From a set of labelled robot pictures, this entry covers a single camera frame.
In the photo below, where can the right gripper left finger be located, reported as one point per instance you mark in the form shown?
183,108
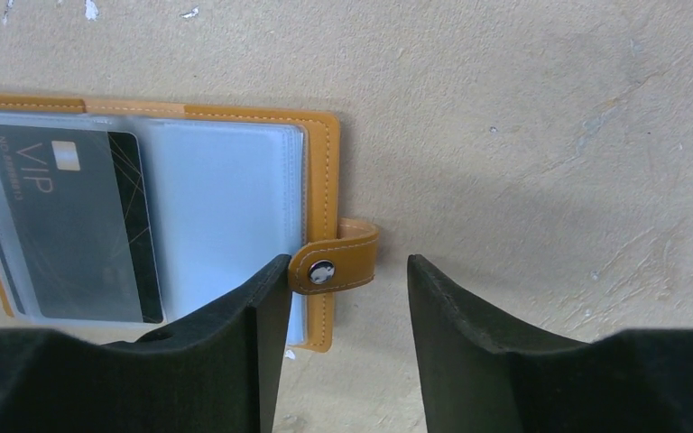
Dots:
216,370

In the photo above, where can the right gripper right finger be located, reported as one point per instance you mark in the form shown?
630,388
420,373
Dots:
484,370

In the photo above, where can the orange leather card holder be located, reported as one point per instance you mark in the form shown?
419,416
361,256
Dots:
339,253

